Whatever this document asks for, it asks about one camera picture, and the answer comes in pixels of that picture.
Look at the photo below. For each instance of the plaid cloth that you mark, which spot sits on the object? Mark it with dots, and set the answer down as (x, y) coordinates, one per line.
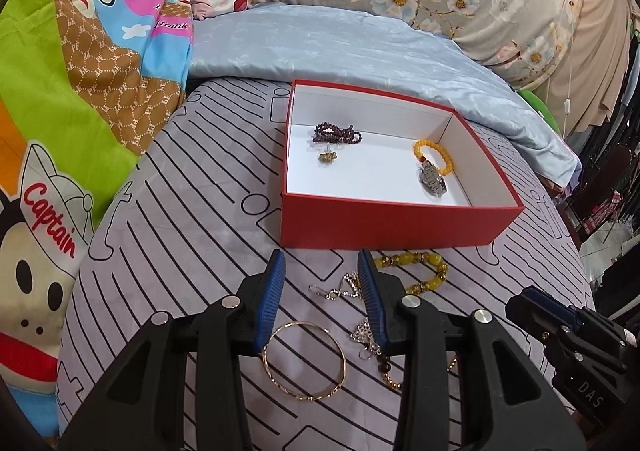
(602, 216)

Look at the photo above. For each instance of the cartoon monkey blanket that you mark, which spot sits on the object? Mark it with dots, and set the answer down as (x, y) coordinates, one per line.
(50, 81)

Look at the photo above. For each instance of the green plastic object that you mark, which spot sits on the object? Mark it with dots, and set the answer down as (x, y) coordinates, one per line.
(537, 106)

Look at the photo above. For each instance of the red cardboard box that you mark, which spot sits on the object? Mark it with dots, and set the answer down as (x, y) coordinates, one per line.
(370, 221)

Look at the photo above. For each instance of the light blue quilt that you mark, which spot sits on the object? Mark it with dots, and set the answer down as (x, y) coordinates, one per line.
(325, 46)

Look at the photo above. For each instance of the gold bangle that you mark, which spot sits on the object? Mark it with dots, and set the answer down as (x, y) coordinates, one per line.
(264, 359)

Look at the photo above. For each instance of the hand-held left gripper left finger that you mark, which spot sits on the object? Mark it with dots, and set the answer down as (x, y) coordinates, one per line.
(270, 301)

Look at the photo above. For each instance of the dark wooden chair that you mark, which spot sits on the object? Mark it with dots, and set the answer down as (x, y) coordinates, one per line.
(585, 201)

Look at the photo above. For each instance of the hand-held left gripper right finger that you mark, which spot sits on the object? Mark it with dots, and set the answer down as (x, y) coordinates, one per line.
(373, 303)

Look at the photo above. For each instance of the silver wristwatch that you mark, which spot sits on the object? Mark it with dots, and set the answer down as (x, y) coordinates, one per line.
(432, 181)

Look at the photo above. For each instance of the small gold earring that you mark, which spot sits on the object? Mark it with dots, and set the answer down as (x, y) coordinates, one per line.
(327, 157)

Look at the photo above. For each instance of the beige hanging cloth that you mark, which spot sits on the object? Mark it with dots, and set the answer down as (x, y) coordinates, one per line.
(595, 41)

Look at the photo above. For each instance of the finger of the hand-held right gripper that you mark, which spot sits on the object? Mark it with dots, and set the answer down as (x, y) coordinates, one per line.
(555, 303)
(527, 318)

